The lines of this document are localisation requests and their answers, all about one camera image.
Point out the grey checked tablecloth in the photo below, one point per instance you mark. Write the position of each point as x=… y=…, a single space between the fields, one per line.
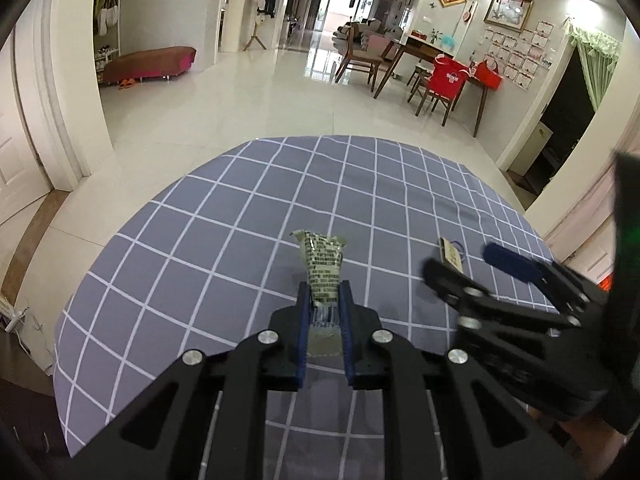
x=208 y=260

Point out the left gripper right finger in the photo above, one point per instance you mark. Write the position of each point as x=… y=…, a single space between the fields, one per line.
x=443 y=416

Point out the wooden dining chair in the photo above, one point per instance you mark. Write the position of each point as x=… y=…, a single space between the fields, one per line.
x=367 y=61

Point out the green printed snack wrapper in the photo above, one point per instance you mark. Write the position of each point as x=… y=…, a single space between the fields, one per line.
x=323 y=258

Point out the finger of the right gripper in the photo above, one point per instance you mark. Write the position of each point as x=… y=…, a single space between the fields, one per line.
x=498 y=326
x=559 y=283

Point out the chair with red cover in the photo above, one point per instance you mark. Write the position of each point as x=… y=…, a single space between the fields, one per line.
x=442 y=85

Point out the framed landscape painting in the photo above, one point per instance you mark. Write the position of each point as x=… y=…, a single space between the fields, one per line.
x=510 y=14

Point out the green door curtain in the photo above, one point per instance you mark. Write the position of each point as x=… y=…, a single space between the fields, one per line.
x=598 y=54

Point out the small paper tag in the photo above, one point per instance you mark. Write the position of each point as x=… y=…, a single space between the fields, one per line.
x=452 y=253

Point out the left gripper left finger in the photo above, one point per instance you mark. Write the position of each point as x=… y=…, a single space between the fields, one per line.
x=205 y=416

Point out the right hand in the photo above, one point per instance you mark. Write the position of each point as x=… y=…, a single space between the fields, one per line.
x=589 y=441

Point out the red upholstered bench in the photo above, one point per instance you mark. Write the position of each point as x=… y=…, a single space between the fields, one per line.
x=156 y=63

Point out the clothes rack with shelves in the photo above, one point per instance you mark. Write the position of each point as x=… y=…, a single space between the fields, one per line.
x=107 y=44

